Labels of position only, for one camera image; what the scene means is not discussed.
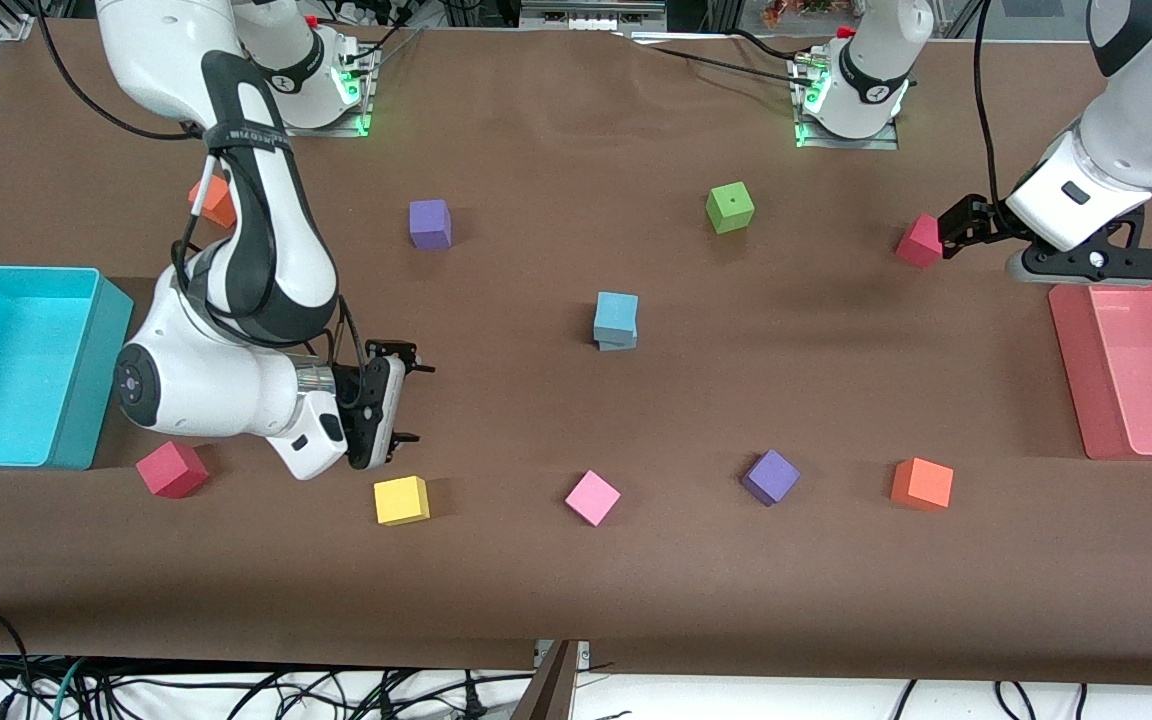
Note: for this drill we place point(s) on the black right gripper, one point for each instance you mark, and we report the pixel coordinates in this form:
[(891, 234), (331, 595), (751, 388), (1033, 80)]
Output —
[(350, 386)]

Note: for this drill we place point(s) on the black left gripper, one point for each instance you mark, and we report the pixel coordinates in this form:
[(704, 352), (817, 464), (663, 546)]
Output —
[(976, 224)]

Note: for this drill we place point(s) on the light blue foam cube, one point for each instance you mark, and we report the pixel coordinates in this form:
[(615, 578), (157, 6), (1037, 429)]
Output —
[(616, 315), (616, 345)]

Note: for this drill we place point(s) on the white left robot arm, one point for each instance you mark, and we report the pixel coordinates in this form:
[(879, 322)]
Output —
[(1136, 100)]

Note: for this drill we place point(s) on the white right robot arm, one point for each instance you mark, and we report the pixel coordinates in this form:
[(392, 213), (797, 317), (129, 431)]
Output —
[(266, 270)]

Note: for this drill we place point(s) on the red foam cube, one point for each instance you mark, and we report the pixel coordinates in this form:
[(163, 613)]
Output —
[(918, 245), (171, 470)]

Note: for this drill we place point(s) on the yellow foam cube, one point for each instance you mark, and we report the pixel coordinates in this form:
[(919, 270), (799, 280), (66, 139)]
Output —
[(402, 501)]

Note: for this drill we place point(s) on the purple foam cube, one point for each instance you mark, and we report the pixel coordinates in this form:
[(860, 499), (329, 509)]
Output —
[(430, 225), (770, 478)]

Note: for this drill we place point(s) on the brown table cover sheet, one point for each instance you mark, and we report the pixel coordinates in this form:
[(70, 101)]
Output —
[(576, 420)]

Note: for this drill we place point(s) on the pink foam cube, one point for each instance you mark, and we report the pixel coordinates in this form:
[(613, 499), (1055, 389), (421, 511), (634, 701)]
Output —
[(593, 498)]

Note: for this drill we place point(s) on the green foam cube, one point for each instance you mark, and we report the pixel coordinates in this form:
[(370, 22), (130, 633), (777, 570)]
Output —
[(730, 208)]

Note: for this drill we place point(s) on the pink plastic bin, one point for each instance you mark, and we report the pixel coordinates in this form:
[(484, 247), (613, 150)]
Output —
[(1136, 390)]

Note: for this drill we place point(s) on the orange foam cube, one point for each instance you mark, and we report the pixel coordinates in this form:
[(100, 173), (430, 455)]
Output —
[(216, 205), (922, 485)]

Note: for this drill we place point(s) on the dark mounting bar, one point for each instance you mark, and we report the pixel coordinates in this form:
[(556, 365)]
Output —
[(551, 690)]

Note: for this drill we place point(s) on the cyan plastic bin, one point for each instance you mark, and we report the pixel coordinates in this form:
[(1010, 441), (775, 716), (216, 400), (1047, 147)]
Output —
[(6, 370)]

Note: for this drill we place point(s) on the grey device box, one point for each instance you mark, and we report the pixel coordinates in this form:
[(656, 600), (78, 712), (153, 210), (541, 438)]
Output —
[(591, 12)]

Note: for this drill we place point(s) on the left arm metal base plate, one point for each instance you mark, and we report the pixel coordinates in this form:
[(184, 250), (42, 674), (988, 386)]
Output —
[(886, 140)]

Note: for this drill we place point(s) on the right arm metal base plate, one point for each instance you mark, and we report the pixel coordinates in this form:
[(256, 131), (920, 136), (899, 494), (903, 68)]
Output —
[(356, 122)]

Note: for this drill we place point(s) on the silver metal bracket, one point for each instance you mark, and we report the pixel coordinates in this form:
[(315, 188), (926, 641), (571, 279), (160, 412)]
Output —
[(584, 652)]

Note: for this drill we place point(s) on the aluminium corner bracket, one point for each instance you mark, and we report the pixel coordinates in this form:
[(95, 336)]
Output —
[(16, 27)]

